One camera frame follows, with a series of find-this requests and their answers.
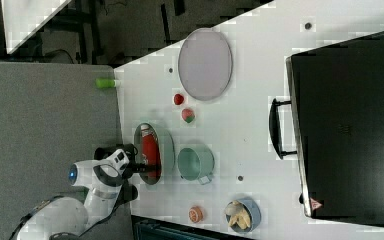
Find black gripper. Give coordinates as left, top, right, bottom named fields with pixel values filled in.
left=123, top=162, right=157, bottom=179

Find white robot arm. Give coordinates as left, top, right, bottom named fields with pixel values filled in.
left=9, top=148, right=159, bottom=240

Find green oval strainer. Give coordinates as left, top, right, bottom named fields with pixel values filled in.
left=134, top=122, right=175, bottom=185

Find green mug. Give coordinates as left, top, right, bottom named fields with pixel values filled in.
left=177, top=144, right=215, bottom=185

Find pink toy strawberry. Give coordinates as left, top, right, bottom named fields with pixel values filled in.
left=181, top=108, right=195, bottom=123

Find toy orange half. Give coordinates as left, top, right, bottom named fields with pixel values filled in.
left=188, top=206, right=203, bottom=223

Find dark red toy strawberry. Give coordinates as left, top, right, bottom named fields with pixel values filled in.
left=173, top=94, right=184, bottom=105

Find green cylinder object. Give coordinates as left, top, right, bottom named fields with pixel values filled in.
left=95, top=78, right=120, bottom=89

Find toy banana pieces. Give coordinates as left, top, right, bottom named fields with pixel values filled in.
left=225, top=200, right=251, bottom=230

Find blue bowl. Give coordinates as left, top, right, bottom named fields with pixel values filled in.
left=228, top=197, right=261, bottom=233

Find lilac round plate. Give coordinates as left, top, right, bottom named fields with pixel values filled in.
left=178, top=28, right=233, bottom=101

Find silver toaster oven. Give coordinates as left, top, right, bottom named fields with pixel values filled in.
left=285, top=31, right=384, bottom=227

